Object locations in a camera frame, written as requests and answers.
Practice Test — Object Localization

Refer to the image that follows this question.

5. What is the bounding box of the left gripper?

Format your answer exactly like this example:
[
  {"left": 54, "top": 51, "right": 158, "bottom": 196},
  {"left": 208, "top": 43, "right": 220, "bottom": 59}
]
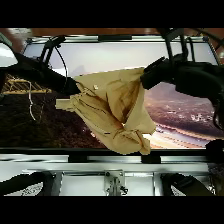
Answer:
[{"left": 42, "top": 65, "right": 82, "bottom": 96}]

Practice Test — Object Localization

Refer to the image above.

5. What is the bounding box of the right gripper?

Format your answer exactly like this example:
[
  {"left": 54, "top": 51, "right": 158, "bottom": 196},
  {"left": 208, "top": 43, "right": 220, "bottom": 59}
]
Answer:
[{"left": 139, "top": 56, "right": 177, "bottom": 91}]

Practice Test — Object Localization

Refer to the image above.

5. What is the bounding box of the tan shirt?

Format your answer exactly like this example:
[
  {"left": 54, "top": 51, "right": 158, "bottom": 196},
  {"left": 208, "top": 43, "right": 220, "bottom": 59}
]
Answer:
[{"left": 54, "top": 67, "right": 158, "bottom": 156}]

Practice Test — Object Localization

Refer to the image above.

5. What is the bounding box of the black cable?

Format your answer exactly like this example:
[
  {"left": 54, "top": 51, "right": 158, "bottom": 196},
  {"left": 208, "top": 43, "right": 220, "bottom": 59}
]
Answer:
[
  {"left": 54, "top": 45, "right": 70, "bottom": 86},
  {"left": 185, "top": 35, "right": 198, "bottom": 63}
]

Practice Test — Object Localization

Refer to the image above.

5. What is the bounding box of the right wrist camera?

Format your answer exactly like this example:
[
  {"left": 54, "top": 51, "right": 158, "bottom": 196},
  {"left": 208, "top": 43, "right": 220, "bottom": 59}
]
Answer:
[{"left": 159, "top": 28, "right": 188, "bottom": 65}]

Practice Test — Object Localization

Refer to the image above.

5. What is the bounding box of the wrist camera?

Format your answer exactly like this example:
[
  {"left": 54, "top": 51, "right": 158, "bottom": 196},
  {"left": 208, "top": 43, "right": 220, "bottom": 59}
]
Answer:
[
  {"left": 159, "top": 28, "right": 188, "bottom": 65},
  {"left": 39, "top": 34, "right": 67, "bottom": 65}
]

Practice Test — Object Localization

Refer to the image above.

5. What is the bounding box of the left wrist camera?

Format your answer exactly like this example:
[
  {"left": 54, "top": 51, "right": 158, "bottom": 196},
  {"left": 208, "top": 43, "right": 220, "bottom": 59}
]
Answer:
[{"left": 39, "top": 34, "right": 67, "bottom": 65}]

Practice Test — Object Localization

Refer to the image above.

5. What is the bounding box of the silver frame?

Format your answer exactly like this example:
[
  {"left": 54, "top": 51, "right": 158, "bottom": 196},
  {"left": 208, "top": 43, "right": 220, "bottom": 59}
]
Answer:
[{"left": 0, "top": 34, "right": 224, "bottom": 197}]

